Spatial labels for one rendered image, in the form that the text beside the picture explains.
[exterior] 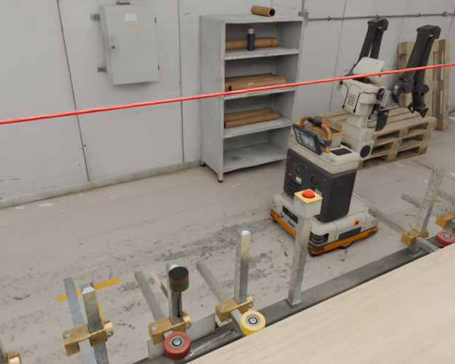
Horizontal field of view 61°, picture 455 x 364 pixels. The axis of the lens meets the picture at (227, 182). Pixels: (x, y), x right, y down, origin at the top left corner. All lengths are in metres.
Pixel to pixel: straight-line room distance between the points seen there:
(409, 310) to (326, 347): 0.35
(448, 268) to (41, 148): 3.20
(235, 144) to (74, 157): 1.73
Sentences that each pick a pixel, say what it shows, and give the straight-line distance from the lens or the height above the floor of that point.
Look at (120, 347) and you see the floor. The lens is 2.47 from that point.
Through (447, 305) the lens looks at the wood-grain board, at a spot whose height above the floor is 0.90.
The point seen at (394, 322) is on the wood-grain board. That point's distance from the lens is 1.45.
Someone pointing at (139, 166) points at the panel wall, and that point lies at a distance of 4.02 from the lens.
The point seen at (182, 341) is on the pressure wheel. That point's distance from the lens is 1.27.
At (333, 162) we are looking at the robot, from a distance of 2.69.
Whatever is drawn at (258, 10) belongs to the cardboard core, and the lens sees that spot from 3.93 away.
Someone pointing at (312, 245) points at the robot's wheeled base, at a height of 0.12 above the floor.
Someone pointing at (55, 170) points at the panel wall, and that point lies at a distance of 3.86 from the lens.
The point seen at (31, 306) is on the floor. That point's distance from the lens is 2.86.
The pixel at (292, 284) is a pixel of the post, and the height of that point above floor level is 0.82.
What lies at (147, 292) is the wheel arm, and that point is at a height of 0.86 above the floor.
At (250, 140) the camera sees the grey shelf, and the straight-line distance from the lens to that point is 4.48.
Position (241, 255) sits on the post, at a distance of 1.30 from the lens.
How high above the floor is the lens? 1.89
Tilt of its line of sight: 29 degrees down
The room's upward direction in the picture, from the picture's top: 1 degrees clockwise
